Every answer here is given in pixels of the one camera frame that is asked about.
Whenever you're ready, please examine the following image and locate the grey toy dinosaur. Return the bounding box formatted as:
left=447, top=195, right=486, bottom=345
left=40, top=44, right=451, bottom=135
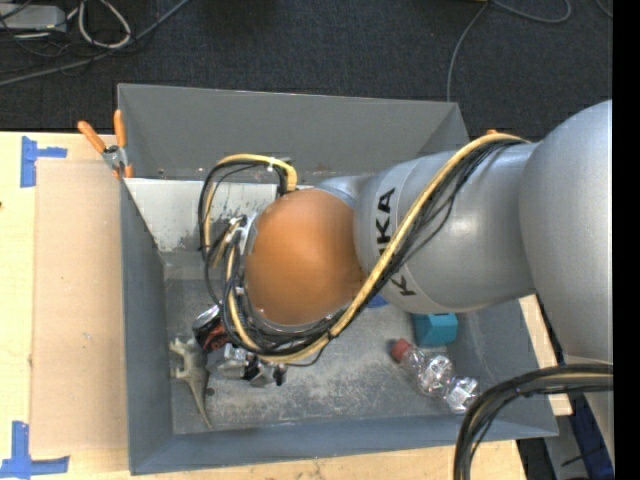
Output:
left=168, top=335, right=214, bottom=430

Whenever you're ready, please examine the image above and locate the grey metal bin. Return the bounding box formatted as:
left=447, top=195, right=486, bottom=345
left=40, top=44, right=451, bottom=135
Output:
left=115, top=82, right=561, bottom=476

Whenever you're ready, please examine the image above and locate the pale brown flat board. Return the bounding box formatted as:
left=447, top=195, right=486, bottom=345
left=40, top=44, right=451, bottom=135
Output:
left=28, top=159, right=131, bottom=465

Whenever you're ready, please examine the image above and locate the teal box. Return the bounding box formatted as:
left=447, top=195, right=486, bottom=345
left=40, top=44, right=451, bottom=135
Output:
left=410, top=311, right=460, bottom=348

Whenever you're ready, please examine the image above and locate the clear plastic bottle red cap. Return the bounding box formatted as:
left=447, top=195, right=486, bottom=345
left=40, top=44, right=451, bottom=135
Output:
left=389, top=337, right=482, bottom=415

